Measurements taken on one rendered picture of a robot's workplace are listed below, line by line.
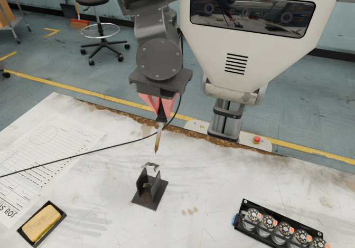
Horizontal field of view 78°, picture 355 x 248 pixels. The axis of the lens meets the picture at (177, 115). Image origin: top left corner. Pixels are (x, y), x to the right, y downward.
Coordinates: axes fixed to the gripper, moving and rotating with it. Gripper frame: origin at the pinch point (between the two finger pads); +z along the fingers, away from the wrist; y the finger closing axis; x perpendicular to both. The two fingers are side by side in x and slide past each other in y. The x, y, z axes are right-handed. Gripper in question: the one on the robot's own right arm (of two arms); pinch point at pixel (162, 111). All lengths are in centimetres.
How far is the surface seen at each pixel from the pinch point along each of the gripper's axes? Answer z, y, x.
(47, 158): 17.4, -29.6, -9.6
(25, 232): 15.8, -19.4, -25.8
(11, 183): 17.4, -32.3, -18.4
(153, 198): 15.2, 1.6, -11.2
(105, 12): 81, -198, 252
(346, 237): 17.2, 40.7, -4.9
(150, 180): 17.0, -1.4, -6.6
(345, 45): 78, 110, 244
